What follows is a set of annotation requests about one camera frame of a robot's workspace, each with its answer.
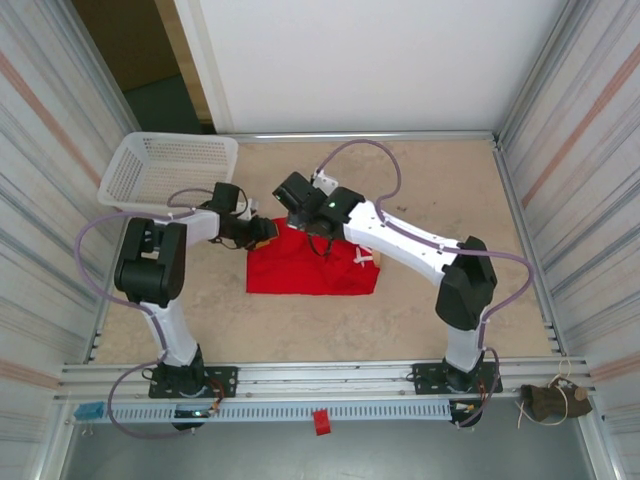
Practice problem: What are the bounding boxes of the red t-shirt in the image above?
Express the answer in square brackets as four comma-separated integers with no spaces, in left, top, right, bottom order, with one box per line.
[245,215,385,298]

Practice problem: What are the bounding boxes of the white perforated plastic basket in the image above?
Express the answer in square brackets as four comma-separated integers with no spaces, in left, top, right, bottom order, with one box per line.
[96,131,240,214]

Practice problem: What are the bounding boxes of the aluminium table edge bar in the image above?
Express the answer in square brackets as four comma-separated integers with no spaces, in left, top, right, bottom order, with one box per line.
[237,130,501,145]

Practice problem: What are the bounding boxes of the tan wooden door jamb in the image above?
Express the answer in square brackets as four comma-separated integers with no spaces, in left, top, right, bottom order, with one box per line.
[153,0,215,125]

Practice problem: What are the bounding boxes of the black controller board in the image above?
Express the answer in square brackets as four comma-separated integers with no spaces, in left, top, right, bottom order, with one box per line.
[448,399,484,417]
[172,405,222,420]

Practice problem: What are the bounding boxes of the small red block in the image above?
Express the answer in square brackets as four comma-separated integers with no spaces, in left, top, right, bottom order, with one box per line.
[311,408,333,438]

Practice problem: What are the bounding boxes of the brown wooden door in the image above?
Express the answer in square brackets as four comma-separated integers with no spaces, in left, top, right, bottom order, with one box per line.
[71,0,182,92]

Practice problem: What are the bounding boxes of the small blue block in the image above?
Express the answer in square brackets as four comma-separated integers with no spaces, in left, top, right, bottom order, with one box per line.
[74,401,106,421]

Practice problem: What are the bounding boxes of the brown cloth bag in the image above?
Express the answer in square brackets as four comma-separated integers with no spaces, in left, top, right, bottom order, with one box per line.
[520,382,594,424]

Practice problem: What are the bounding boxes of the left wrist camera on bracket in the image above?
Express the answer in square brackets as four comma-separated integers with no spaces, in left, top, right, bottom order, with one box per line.
[233,198,262,221]

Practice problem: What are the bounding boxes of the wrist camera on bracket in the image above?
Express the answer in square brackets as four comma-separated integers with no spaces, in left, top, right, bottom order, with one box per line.
[310,168,342,192]
[233,198,262,221]

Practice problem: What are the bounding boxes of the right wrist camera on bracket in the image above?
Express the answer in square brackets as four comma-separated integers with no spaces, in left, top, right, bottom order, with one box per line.
[310,168,342,192]

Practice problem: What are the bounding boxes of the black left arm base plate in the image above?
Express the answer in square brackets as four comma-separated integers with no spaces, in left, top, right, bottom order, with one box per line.
[148,366,239,400]

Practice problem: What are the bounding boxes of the aluminium mounting rail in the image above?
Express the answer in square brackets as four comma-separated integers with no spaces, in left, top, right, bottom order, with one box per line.
[58,355,597,402]

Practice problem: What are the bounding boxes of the white door frame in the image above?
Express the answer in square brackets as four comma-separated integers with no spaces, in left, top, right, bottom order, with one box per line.
[173,0,234,127]

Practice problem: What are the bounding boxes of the white slotted cable duct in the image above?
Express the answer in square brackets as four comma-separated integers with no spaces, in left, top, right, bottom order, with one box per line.
[102,399,454,423]

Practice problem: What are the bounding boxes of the aluminium frame post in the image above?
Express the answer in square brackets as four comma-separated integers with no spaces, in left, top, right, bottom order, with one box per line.
[494,0,576,151]
[63,0,150,151]

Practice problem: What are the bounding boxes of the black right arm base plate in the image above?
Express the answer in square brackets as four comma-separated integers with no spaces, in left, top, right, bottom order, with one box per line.
[411,360,504,397]

